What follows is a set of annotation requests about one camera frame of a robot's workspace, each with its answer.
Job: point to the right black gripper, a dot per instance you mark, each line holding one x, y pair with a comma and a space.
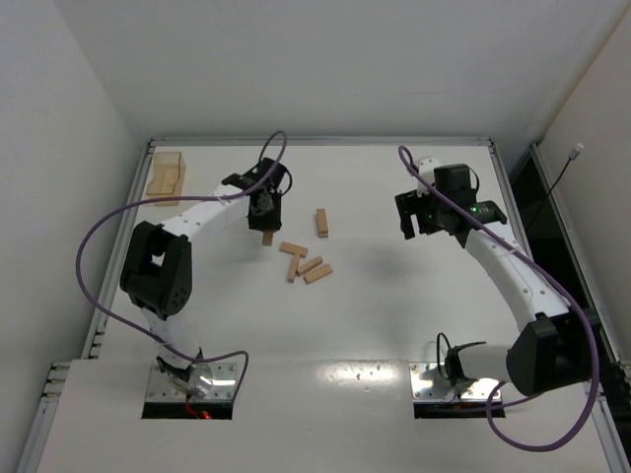
411, 212

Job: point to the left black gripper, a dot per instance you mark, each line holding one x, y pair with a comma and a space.
264, 219

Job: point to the wood block two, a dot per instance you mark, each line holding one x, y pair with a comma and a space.
267, 238

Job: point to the wood block one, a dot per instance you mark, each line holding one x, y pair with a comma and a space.
321, 223

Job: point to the transparent orange plastic box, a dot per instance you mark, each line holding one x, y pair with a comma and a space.
168, 175

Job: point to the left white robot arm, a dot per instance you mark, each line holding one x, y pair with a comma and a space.
157, 272

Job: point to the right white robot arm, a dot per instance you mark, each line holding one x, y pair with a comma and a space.
552, 350

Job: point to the wood block three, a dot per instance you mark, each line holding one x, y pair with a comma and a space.
294, 249

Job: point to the wood block four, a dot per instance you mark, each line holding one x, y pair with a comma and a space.
293, 269

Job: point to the wood block five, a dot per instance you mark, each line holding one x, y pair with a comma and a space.
309, 266

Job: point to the wood block six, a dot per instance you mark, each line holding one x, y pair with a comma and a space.
318, 273

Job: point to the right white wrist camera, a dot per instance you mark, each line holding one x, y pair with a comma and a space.
425, 167

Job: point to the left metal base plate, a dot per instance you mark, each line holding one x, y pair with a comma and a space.
212, 383

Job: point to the metal base plate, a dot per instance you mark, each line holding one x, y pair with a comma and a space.
428, 387
212, 383

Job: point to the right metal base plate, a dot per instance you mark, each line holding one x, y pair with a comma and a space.
428, 387

